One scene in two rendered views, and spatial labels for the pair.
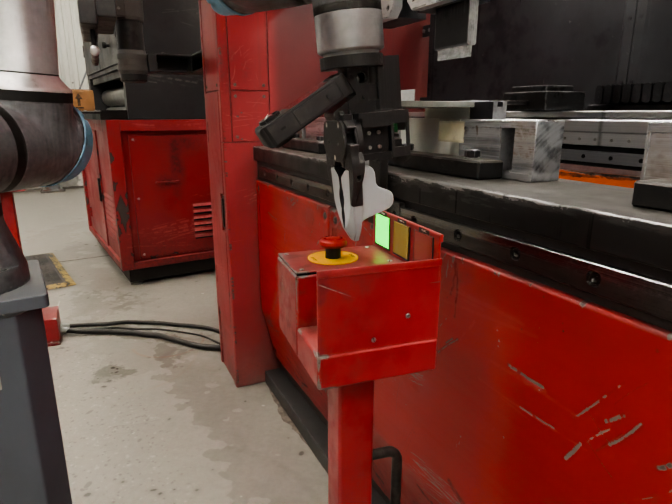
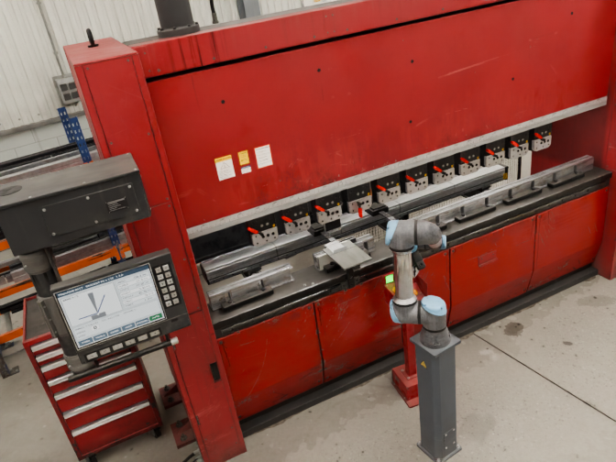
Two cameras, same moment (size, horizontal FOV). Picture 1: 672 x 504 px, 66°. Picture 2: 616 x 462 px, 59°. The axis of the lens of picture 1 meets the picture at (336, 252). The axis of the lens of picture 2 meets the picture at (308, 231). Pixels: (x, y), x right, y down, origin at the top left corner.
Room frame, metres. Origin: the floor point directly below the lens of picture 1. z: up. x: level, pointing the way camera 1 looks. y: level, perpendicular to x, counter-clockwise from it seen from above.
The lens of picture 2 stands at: (0.98, 2.59, 2.57)
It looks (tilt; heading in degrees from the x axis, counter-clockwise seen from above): 27 degrees down; 274
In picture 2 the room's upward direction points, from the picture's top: 9 degrees counter-clockwise
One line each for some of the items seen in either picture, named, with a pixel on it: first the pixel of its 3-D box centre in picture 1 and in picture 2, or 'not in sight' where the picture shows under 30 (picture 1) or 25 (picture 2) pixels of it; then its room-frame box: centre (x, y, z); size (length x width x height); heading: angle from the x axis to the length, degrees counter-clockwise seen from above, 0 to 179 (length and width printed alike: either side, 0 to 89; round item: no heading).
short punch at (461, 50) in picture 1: (455, 32); (332, 225); (1.04, -0.22, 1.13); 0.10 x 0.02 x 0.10; 25
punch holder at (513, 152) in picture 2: not in sight; (514, 143); (-0.20, -0.81, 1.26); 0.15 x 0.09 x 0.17; 25
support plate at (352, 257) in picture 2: (385, 104); (346, 254); (0.98, -0.09, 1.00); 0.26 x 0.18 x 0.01; 115
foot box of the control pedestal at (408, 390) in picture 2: not in sight; (413, 382); (0.66, 0.01, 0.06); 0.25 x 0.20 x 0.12; 109
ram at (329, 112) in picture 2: not in sight; (420, 95); (0.45, -0.50, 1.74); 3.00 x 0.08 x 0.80; 25
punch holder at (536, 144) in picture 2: not in sight; (538, 136); (-0.38, -0.90, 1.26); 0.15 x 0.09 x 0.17; 25
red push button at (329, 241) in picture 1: (333, 249); not in sight; (0.71, 0.00, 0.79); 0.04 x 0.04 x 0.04
